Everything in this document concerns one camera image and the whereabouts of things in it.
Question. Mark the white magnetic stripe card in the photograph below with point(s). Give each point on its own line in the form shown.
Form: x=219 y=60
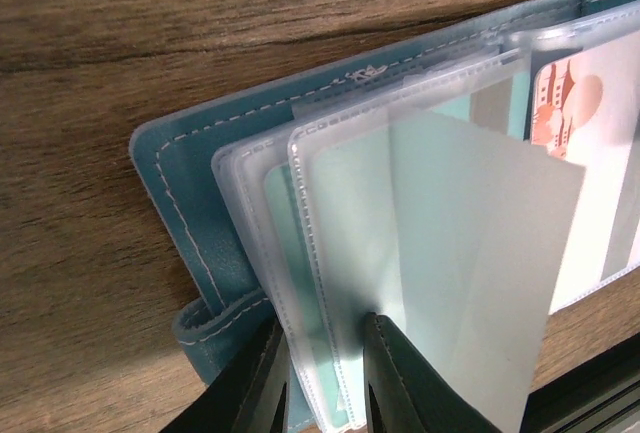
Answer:
x=586 y=112

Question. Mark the blue leather card holder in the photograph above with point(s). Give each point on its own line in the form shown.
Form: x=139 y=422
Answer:
x=401 y=182

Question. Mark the black aluminium frame rail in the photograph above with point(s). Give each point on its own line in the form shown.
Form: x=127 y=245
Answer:
x=600 y=395

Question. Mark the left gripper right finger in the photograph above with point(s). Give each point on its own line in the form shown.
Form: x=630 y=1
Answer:
x=403 y=392

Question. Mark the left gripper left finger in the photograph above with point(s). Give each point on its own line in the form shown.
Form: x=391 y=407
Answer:
x=251 y=394

